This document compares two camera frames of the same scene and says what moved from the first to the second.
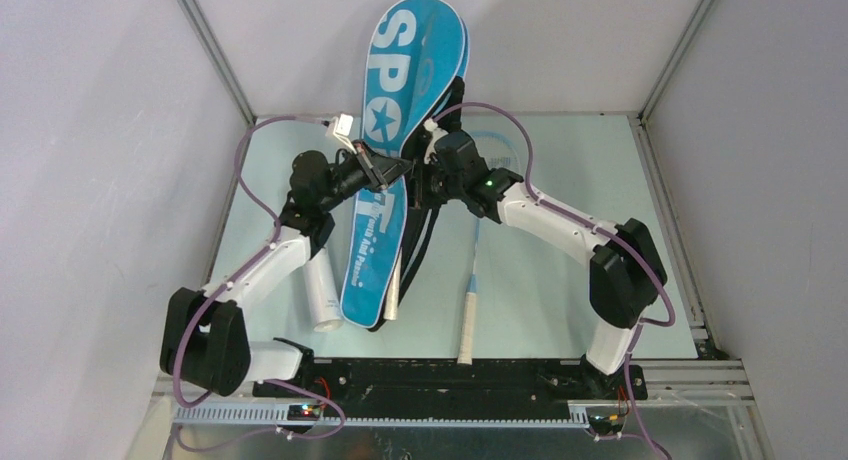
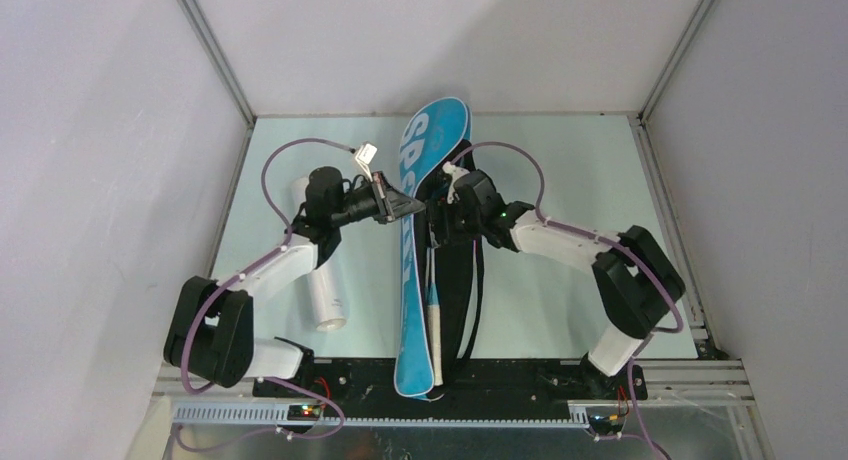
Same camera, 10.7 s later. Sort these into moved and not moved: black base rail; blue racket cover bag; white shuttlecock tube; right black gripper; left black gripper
Moved: right black gripper; blue racket cover bag; left black gripper
Not moved: white shuttlecock tube; black base rail
